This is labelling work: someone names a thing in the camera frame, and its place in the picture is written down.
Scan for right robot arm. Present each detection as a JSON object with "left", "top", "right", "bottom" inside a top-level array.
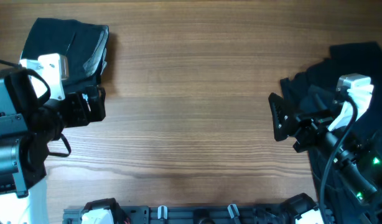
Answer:
[{"left": 268, "top": 93, "right": 382, "bottom": 223}]

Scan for pile of black clothes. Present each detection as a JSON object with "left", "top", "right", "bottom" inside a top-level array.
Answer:
[{"left": 268, "top": 42, "right": 382, "bottom": 223}]

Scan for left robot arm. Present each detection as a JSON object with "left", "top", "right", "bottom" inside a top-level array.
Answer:
[{"left": 0, "top": 68, "right": 105, "bottom": 223}]

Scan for black shorts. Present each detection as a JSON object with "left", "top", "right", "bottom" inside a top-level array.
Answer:
[{"left": 21, "top": 17, "right": 109, "bottom": 93}]

